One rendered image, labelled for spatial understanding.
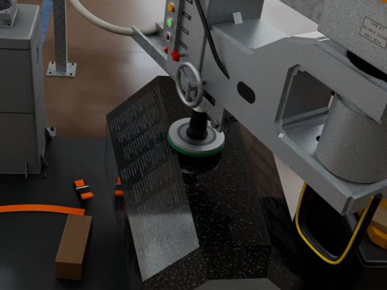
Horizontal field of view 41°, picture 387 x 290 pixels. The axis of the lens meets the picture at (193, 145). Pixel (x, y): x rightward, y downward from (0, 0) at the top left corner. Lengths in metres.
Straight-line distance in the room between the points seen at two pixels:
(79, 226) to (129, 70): 1.79
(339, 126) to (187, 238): 0.67
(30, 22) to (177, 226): 1.43
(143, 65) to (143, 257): 2.57
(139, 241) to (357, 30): 1.06
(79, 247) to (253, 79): 1.35
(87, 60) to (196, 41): 2.58
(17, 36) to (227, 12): 1.27
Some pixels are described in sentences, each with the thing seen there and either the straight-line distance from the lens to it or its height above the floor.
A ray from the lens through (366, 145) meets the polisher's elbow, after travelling 1.26.
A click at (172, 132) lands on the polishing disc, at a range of 1.96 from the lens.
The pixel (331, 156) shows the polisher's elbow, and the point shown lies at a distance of 1.31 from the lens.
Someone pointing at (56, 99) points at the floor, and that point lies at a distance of 3.70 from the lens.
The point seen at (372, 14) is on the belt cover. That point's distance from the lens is 1.12.
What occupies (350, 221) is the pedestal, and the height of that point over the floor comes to 0.74.
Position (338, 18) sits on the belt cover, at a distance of 1.18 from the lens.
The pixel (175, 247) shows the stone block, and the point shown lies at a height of 0.74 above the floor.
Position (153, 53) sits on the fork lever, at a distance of 2.02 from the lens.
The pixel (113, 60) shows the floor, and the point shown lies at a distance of 4.19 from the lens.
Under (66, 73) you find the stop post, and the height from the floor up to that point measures 0.01.
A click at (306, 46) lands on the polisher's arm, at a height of 1.49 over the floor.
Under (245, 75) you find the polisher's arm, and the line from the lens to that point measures 1.49.
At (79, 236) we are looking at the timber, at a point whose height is 0.13.
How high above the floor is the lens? 2.01
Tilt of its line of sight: 37 degrees down
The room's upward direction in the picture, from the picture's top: 9 degrees clockwise
